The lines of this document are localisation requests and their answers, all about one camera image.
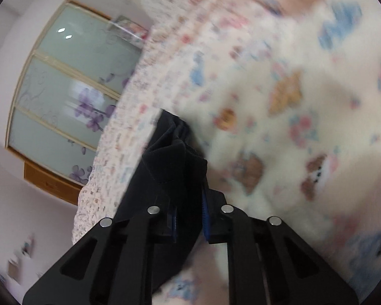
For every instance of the bear print blanket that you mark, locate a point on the bear print blanket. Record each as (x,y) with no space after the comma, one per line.
(273,117)

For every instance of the wooden door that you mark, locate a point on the wooden door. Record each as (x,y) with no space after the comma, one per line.
(50,182)

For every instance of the floral glass sliding wardrobe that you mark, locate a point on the floral glass sliding wardrobe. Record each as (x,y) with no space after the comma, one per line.
(66,101)

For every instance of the clear tube of plush toys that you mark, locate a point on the clear tube of plush toys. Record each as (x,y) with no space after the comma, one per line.
(128,28)

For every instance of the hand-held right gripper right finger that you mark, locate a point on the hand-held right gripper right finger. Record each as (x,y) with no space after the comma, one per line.
(241,244)

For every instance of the black pants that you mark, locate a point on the black pants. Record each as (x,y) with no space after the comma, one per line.
(171,197)

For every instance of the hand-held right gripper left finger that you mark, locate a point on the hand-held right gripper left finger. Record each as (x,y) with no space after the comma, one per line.
(136,247)

